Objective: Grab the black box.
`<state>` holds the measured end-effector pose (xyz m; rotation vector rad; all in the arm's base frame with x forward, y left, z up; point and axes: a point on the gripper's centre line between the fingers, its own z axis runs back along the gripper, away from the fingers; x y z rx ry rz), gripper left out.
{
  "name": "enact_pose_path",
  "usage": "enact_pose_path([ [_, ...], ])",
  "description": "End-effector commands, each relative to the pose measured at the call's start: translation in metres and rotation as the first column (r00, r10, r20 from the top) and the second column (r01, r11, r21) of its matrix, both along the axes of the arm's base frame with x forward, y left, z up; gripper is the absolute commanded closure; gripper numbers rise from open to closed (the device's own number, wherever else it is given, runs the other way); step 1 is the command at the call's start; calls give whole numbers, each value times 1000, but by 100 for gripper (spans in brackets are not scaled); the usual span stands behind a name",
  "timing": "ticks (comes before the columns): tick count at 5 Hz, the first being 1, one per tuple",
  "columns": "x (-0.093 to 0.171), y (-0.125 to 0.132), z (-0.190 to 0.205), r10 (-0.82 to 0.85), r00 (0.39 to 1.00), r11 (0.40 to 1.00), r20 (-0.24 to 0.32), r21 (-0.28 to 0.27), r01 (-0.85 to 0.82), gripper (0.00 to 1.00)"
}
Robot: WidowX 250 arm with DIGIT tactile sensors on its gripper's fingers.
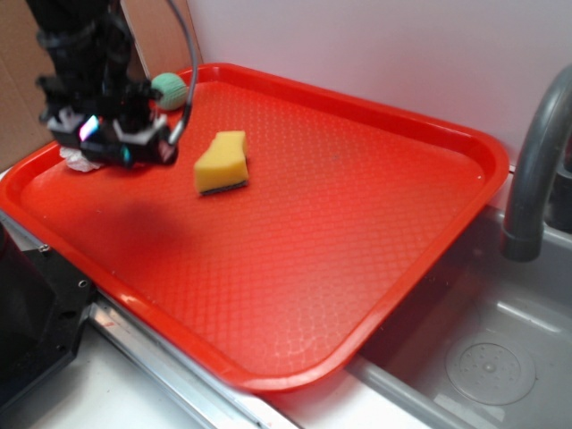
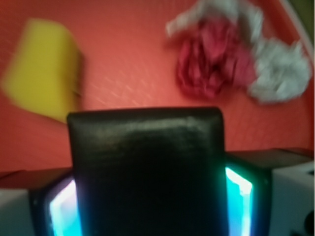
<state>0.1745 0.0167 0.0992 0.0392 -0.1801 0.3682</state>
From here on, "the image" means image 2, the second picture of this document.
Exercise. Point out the yellow sponge with dark base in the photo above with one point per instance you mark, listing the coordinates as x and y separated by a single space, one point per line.
43 75

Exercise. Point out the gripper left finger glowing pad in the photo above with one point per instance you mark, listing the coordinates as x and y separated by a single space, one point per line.
39 203

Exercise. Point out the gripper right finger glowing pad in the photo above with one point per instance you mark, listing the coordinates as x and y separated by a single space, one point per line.
271 192

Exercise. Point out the red plastic tray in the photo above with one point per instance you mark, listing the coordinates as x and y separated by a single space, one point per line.
128 62

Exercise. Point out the crumpled red white paper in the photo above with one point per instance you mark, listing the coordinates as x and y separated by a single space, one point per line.
226 47

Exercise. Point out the black box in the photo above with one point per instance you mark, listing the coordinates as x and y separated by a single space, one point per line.
150 172

